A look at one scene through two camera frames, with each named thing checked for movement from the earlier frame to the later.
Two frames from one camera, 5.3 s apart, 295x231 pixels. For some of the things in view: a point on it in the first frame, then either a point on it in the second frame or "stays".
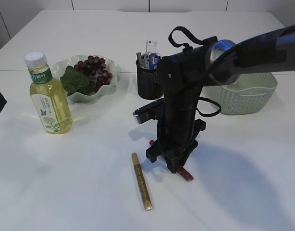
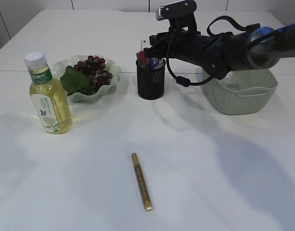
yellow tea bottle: x=49 y=95 stays
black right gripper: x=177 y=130 -> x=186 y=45
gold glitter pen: x=141 y=183 stays
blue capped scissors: x=154 y=58 stays
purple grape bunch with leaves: x=85 y=77 stays
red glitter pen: x=180 y=170 -> x=143 y=60
